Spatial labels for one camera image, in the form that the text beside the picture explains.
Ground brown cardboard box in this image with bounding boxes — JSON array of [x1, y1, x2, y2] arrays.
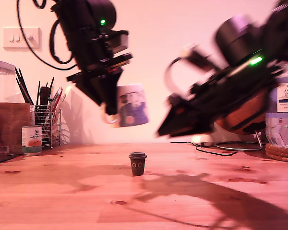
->
[[0, 102, 31, 155]]

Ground clear plastic water bottle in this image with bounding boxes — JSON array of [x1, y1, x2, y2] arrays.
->
[[264, 61, 288, 147]]

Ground thin black lamp cable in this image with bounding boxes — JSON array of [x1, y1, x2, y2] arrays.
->
[[170, 141, 238, 157]]

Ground black chopstick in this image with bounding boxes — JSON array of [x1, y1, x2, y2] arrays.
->
[[18, 68, 36, 105], [15, 77, 27, 104], [14, 67, 32, 104]]

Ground white mug with cartoon print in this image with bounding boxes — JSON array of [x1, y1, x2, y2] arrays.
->
[[102, 83, 151, 128]]

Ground cork globe with dark continents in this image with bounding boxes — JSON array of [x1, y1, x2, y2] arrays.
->
[[215, 91, 267, 137]]

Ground glass storage jar with lid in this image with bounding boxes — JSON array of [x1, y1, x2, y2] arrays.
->
[[0, 60, 17, 104]]

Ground black cable loop gripper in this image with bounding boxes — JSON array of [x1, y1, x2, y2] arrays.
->
[[164, 56, 200, 96]]

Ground white two-ball lamp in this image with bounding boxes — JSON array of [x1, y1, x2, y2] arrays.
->
[[191, 134, 215, 148]]

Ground white wall light switch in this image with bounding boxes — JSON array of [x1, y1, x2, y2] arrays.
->
[[2, 27, 42, 52]]

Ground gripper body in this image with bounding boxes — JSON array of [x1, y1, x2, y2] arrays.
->
[[66, 30, 134, 84]]

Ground dark cup-shaped coffee capsule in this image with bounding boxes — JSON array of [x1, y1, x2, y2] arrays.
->
[[128, 151, 148, 177]]

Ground white tin can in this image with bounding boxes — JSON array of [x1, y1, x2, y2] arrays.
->
[[21, 125, 43, 157]]

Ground grey camera box gripper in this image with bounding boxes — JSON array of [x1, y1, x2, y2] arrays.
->
[[96, 30, 130, 55]]

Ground red pencils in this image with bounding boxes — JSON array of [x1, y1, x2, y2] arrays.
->
[[50, 86, 64, 113]]

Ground thick black arm cable loop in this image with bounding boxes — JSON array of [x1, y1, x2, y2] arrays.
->
[[48, 19, 75, 65]]

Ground brown brush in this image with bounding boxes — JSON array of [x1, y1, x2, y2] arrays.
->
[[39, 82, 51, 113]]

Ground wire utensil holder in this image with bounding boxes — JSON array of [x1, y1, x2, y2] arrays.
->
[[34, 104, 62, 150]]

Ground long thin black arm cable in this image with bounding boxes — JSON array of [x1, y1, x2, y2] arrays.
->
[[16, 0, 79, 71]]

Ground metal ring globe stand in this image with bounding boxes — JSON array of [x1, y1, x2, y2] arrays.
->
[[215, 130, 264, 152]]

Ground thin black stick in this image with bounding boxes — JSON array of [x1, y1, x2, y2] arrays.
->
[[36, 80, 42, 113], [48, 76, 55, 106]]

